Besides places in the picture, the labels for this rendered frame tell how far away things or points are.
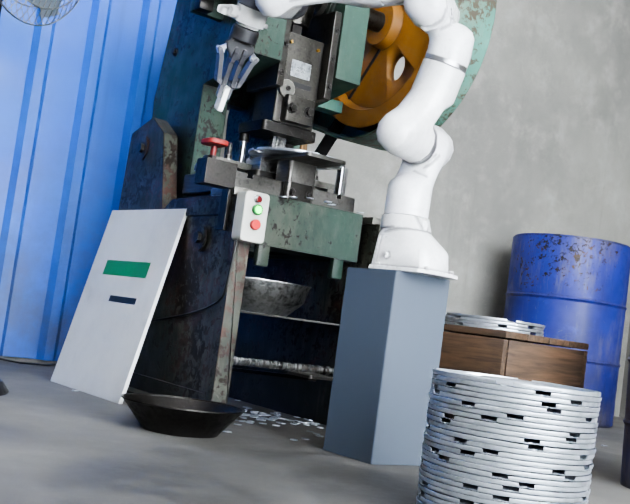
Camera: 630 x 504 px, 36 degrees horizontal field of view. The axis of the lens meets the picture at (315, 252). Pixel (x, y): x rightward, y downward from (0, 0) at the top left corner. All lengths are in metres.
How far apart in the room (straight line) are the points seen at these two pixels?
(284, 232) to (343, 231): 0.21
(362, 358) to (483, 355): 0.42
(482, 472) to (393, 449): 0.71
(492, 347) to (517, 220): 2.82
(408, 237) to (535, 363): 0.58
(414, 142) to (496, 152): 2.95
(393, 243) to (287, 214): 0.54
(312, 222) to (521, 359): 0.71
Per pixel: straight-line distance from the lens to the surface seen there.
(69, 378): 3.15
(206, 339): 2.66
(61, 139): 3.91
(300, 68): 3.00
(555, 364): 2.73
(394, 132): 2.29
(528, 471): 1.60
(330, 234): 2.83
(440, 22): 2.37
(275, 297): 2.83
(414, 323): 2.28
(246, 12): 2.60
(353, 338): 2.32
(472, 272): 5.11
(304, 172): 2.85
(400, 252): 2.28
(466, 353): 2.62
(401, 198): 2.32
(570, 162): 5.66
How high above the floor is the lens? 0.30
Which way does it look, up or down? 4 degrees up
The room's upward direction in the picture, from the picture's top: 8 degrees clockwise
